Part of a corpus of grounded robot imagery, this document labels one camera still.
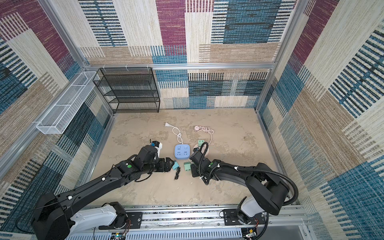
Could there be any blue square power strip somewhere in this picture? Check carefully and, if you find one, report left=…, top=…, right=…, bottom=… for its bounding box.
left=174, top=144, right=191, bottom=160

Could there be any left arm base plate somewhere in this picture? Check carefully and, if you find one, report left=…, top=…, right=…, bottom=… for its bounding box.
left=98, top=212, right=143, bottom=230

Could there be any black wire shelf rack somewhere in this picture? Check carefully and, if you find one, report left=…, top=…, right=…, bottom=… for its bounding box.
left=93, top=67, right=161, bottom=114

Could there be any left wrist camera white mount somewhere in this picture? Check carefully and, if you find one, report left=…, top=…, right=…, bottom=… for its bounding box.
left=150, top=141, right=163, bottom=157

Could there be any white wire mesh basket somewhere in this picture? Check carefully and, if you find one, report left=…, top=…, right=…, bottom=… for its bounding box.
left=36, top=72, right=96, bottom=135

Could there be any pink round power strip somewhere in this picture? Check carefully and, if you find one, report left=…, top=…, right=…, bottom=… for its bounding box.
left=193, top=144, right=201, bottom=152

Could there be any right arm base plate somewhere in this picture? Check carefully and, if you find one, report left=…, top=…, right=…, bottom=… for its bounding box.
left=219, top=209, right=266, bottom=226

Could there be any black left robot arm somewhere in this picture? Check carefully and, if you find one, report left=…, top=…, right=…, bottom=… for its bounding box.
left=31, top=145, right=175, bottom=240

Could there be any white power cord with plug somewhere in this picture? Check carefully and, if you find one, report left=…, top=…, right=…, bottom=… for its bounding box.
left=164, top=122, right=184, bottom=145

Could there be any black corrugated cable conduit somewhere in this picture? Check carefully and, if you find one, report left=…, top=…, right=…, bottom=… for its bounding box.
left=196, top=141, right=300, bottom=240

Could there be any green charger adapter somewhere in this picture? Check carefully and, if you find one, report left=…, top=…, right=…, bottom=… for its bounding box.
left=198, top=140, right=205, bottom=147
left=184, top=162, right=191, bottom=171

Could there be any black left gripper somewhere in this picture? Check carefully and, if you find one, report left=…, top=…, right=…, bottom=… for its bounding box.
left=142, top=156, right=176, bottom=176

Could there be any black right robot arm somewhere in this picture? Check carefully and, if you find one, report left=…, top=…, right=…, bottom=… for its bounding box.
left=190, top=149, right=298, bottom=225

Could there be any blue charger adapter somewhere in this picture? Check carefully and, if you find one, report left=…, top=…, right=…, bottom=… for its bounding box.
left=173, top=162, right=180, bottom=170

